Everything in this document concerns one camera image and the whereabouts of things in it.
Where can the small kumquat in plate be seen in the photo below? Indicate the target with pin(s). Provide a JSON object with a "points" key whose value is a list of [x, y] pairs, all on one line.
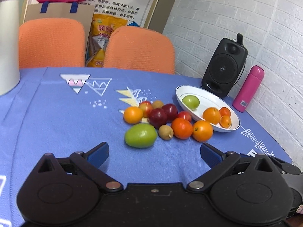
{"points": [[225, 121]]}

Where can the dark red plum back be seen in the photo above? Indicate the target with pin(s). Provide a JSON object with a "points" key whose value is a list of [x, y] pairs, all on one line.
{"points": [[171, 111]]}

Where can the orange in plate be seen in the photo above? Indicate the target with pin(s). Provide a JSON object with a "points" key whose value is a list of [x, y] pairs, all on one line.
{"points": [[212, 115]]}

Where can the left orange chair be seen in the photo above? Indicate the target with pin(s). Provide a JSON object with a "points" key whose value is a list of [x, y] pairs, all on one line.
{"points": [[51, 42]]}

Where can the large green fruit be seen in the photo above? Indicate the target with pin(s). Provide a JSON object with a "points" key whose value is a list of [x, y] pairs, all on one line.
{"points": [[140, 136]]}

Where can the brown longan front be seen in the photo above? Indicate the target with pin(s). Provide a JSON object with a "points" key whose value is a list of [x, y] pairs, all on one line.
{"points": [[166, 132]]}

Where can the brown longan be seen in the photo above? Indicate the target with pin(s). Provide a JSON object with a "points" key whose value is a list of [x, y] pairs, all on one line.
{"points": [[166, 132], [157, 104]]}

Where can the orange chair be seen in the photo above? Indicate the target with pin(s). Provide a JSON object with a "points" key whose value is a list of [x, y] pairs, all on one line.
{"points": [[51, 42], [136, 48]]}

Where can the orange left of pile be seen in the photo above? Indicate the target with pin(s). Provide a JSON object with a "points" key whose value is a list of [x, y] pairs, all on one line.
{"points": [[133, 115]]}

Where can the dark red plum front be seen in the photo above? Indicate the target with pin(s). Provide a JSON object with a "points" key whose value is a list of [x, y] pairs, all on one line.
{"points": [[157, 117]]}

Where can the red-orange tangerine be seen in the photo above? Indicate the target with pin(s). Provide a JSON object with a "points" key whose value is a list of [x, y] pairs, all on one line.
{"points": [[182, 128]]}

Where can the dark red plum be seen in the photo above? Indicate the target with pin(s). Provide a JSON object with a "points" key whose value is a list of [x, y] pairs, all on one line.
{"points": [[171, 111], [157, 117]]}

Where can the brown longan back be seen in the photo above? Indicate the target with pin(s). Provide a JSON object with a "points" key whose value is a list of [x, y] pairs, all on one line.
{"points": [[157, 104]]}

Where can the small tangerine in plate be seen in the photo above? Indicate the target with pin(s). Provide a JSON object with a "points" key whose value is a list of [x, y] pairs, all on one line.
{"points": [[224, 111]]}

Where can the small red fruit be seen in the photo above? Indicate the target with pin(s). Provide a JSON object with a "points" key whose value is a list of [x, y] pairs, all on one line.
{"points": [[185, 115]]}

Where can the black speaker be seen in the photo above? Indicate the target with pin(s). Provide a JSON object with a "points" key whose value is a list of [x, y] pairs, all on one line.
{"points": [[224, 67]]}

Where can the yellow plastic bag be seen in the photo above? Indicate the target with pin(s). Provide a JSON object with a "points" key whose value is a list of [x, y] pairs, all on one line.
{"points": [[102, 27]]}

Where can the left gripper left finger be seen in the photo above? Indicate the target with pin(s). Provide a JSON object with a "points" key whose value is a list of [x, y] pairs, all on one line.
{"points": [[88, 164]]}

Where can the white oval plate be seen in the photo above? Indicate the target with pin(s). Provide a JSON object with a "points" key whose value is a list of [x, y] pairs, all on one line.
{"points": [[207, 100]]}

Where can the black microphone on speaker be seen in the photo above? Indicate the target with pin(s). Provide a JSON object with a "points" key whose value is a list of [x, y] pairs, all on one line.
{"points": [[239, 39]]}

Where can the pink thermos bottle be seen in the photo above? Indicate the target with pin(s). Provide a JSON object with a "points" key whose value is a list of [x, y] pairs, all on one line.
{"points": [[249, 88]]}

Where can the red yellow peach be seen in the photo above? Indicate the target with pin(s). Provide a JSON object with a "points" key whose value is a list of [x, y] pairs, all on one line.
{"points": [[146, 108]]}

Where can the blue patterned tablecloth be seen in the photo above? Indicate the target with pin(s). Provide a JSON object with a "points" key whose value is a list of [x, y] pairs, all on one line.
{"points": [[63, 110]]}

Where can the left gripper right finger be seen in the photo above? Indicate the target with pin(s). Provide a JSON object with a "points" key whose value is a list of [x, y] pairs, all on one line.
{"points": [[221, 164]]}

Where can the brown paper bag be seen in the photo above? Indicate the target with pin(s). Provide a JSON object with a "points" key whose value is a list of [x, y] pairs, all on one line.
{"points": [[73, 17]]}

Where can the right orange chair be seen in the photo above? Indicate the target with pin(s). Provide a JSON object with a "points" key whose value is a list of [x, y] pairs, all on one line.
{"points": [[136, 48]]}

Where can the big orange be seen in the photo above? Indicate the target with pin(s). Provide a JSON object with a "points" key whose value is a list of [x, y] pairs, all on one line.
{"points": [[202, 131]]}

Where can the white cylinder container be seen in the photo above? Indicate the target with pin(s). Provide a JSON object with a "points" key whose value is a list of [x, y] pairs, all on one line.
{"points": [[10, 73]]}

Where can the green fruit in plate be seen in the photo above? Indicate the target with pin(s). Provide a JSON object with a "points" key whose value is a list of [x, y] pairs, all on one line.
{"points": [[191, 101]]}

